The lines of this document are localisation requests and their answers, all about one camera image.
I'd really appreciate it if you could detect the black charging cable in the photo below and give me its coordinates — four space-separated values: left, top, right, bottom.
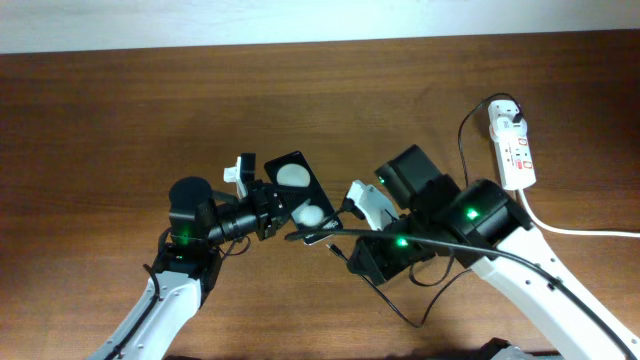
325 92 525 330

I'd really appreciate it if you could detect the black smartphone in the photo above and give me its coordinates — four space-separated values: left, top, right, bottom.
264 151 343 231

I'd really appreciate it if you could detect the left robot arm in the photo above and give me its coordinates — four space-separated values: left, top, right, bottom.
90 177 305 359

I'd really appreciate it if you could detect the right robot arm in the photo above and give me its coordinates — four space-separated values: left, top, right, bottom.
347 145 639 359

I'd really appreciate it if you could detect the white USB charger plug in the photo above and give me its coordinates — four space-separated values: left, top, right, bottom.
488 100 528 142

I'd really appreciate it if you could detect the white power strip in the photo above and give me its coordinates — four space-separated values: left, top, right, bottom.
492 135 536 191

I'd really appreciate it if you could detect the white power strip cord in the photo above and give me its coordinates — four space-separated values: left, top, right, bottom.
515 188 640 239

